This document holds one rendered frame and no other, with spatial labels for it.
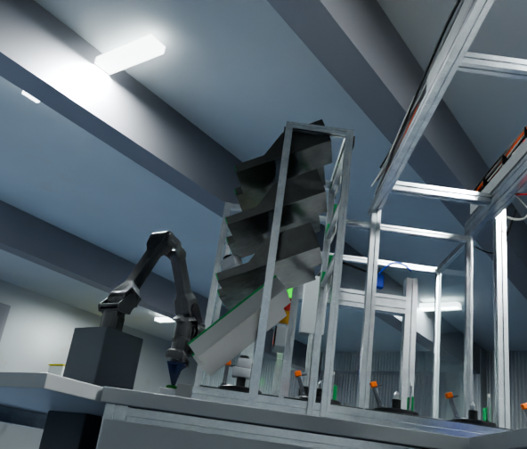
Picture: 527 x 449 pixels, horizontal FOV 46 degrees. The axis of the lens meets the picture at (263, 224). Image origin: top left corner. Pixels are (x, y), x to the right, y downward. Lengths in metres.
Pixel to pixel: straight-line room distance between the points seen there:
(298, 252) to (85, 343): 0.64
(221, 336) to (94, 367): 0.37
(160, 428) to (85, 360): 0.55
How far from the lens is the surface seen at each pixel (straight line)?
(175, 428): 1.28
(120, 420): 1.30
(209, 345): 1.57
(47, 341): 10.47
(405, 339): 3.25
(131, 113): 4.06
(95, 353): 1.76
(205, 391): 1.87
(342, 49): 2.97
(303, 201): 1.68
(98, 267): 7.42
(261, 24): 3.52
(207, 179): 4.48
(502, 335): 2.92
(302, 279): 1.83
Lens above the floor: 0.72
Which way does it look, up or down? 23 degrees up
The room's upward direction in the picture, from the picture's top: 8 degrees clockwise
